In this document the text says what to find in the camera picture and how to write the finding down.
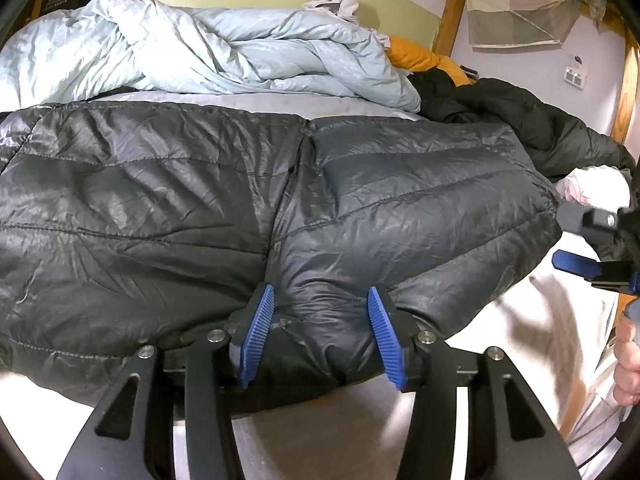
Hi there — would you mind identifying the black puffer jacket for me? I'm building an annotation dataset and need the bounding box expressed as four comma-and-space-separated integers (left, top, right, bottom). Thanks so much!
0, 101, 563, 418

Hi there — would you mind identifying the grey printed bed sheet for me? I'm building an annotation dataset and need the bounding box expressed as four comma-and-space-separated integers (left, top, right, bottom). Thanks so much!
0, 87, 633, 480

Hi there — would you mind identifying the white wall socket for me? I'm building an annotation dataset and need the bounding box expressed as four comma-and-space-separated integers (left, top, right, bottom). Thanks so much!
562, 65, 591, 91

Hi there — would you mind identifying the wooden bunk bed frame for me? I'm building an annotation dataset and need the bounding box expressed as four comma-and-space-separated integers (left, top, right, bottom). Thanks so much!
417, 0, 640, 143

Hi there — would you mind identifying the patchwork hanging fabric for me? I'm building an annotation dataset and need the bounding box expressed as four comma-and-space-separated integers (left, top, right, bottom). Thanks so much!
462, 0, 608, 51

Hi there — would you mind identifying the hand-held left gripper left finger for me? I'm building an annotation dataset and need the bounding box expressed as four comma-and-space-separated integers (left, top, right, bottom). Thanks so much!
55, 284, 276, 480

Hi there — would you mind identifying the white crumpled garment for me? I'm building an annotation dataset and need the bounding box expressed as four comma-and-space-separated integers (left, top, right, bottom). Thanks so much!
302, 0, 391, 46

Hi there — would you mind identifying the light blue duvet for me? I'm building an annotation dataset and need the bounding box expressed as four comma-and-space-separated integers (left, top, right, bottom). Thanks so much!
0, 0, 422, 113

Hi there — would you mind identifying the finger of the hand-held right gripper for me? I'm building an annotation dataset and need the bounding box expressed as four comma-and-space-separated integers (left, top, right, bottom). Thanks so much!
551, 249, 640, 294
556, 201, 631, 237

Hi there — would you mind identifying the dark green padded coat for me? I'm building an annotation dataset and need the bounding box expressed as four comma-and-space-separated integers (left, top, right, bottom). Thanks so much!
420, 67, 638, 181

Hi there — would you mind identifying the person's right hand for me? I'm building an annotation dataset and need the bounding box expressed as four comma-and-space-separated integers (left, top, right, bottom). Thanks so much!
614, 305, 640, 408

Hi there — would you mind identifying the white pink crumpled cloth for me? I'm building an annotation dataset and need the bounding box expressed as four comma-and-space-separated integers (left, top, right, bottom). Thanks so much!
555, 165, 633, 208

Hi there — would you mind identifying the yellow cloth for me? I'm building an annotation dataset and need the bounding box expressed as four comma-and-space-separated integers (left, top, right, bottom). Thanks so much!
387, 36, 476, 86

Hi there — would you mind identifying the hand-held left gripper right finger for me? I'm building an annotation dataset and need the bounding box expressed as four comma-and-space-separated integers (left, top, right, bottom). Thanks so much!
367, 286, 583, 480

